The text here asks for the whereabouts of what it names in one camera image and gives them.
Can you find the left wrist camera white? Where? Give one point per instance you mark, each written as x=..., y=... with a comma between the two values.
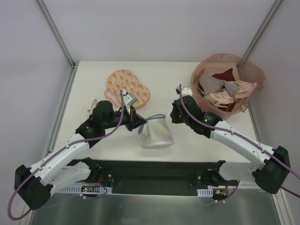
x=129, y=99

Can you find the left aluminium frame post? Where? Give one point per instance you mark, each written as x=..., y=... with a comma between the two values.
x=55, y=32

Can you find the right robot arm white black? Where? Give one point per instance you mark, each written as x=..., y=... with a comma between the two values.
x=270, y=164

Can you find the floral pink laundry pouch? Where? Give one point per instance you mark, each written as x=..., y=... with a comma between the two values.
x=126, y=80

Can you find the controller board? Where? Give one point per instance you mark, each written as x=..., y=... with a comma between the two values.
x=85, y=189
x=211, y=192

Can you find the aluminium frame post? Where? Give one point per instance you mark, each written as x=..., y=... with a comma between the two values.
x=263, y=27
x=55, y=32

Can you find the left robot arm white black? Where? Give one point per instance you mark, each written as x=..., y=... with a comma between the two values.
x=37, y=183

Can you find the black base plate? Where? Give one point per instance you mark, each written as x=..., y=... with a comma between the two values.
x=159, y=178

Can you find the grey bra in tub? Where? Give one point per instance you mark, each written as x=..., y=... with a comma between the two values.
x=208, y=84

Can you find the right aluminium frame post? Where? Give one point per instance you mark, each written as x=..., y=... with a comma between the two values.
x=263, y=27

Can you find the pink bra in tub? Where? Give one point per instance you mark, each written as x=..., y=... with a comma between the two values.
x=223, y=98

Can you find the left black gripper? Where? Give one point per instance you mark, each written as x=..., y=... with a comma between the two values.
x=132, y=119

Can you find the right controller board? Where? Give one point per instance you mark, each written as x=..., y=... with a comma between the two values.
x=211, y=192

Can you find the left controller board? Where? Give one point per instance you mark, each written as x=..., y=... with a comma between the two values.
x=85, y=189

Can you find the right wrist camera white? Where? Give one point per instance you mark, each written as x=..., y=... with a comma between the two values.
x=185, y=91

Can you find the pink translucent plastic tub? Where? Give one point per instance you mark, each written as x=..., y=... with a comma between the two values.
x=243, y=70

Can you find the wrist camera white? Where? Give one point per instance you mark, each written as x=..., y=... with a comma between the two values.
x=129, y=99
x=185, y=91

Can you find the dark red garment in tub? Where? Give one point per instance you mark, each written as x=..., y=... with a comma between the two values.
x=226, y=76

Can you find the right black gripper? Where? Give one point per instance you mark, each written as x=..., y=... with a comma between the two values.
x=176, y=112

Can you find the white mesh laundry bag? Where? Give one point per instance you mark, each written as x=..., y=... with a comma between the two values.
x=155, y=133

